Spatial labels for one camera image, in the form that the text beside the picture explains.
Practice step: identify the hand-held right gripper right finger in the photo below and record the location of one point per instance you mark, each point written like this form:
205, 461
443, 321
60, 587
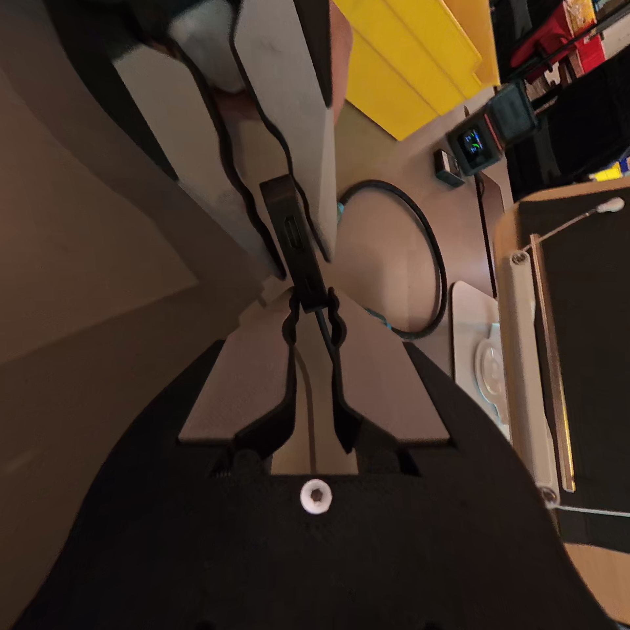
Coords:
389, 393

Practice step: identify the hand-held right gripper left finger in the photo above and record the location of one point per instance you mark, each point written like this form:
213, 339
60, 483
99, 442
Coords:
241, 389

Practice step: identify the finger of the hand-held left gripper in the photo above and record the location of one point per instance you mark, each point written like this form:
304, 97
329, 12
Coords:
290, 74
182, 128

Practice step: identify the yellow plastic bin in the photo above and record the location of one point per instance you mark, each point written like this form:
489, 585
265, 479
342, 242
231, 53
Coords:
408, 59

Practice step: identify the black square adapter hub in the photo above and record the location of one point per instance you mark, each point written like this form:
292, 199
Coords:
290, 221

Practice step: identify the person's left hand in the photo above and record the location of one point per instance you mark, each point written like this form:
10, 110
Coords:
342, 59

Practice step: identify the white board stand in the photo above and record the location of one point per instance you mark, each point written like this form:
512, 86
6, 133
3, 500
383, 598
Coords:
517, 374

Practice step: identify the black battery charging case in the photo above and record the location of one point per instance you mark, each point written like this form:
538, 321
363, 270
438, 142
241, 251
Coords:
512, 113

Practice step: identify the red bag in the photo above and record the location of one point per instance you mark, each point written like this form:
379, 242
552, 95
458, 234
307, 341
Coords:
556, 34

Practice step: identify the black office chair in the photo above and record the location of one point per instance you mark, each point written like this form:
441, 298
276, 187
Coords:
581, 128

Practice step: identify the black camera battery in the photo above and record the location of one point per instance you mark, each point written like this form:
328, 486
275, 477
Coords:
448, 170

